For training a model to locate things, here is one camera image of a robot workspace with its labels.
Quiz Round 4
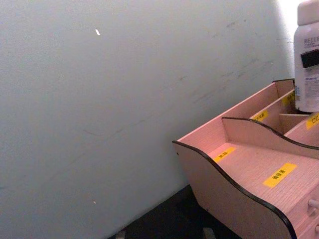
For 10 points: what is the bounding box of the pale wooden desk organizer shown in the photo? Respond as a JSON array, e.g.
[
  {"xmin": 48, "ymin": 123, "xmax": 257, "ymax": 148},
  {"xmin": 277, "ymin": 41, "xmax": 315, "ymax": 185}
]
[{"xmin": 172, "ymin": 78, "xmax": 319, "ymax": 239}]

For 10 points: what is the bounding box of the black table cloth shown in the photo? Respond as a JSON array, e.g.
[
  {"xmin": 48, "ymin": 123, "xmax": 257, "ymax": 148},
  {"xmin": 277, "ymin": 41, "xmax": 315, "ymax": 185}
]
[{"xmin": 107, "ymin": 184, "xmax": 242, "ymax": 239}]

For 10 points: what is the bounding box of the white plastic bottle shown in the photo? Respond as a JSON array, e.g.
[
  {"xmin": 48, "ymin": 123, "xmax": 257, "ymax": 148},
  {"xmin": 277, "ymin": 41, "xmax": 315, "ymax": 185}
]
[{"xmin": 293, "ymin": 0, "xmax": 319, "ymax": 113}]

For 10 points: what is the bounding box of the plain pale wall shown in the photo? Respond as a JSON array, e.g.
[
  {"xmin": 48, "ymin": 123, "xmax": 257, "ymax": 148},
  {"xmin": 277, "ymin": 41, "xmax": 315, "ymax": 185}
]
[{"xmin": 0, "ymin": 0, "xmax": 299, "ymax": 239}]

